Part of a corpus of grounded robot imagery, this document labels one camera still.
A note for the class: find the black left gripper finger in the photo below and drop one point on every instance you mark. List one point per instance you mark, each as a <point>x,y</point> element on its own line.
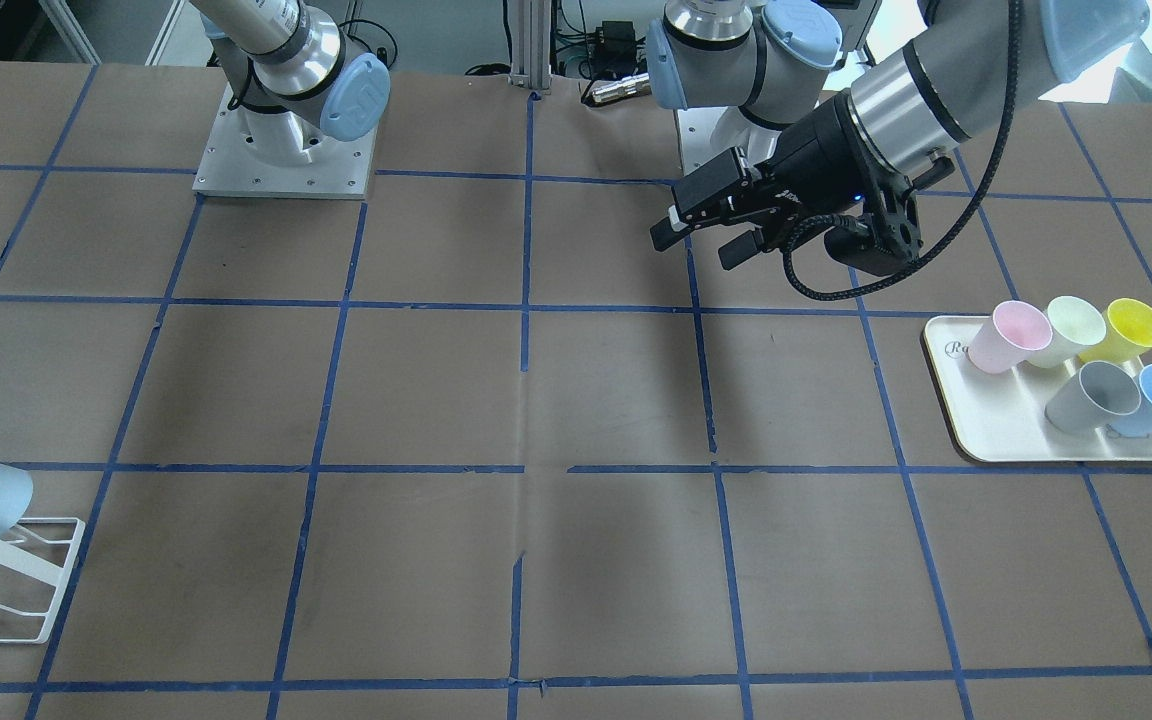
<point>669,231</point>
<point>747,246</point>

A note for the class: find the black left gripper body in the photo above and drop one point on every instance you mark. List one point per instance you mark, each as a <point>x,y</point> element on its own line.
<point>814,158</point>

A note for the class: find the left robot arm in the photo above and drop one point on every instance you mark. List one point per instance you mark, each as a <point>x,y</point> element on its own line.
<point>973,61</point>

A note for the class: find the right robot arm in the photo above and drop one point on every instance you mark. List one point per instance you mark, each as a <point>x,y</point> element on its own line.
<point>140,323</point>

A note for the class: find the pink plastic cup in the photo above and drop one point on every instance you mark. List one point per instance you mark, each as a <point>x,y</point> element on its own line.
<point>1013,332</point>

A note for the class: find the pale green plastic cup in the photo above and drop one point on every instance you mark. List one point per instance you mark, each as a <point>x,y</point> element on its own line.
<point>1076,326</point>

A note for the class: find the yellow plastic cup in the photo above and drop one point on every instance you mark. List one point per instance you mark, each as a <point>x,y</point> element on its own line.
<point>1128,333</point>

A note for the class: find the grey plastic cup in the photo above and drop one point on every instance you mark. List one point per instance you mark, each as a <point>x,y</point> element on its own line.
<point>1097,395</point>

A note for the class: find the cream serving tray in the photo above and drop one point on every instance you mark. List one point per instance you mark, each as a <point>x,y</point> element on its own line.
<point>1000,418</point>

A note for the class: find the white wire cup rack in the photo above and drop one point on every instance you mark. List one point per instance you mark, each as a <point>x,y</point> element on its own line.
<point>37,557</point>

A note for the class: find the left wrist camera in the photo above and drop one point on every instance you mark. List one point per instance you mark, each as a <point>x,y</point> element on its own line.
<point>885,239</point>

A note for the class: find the aluminium frame post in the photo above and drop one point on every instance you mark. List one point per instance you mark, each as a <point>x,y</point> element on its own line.
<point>530,37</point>

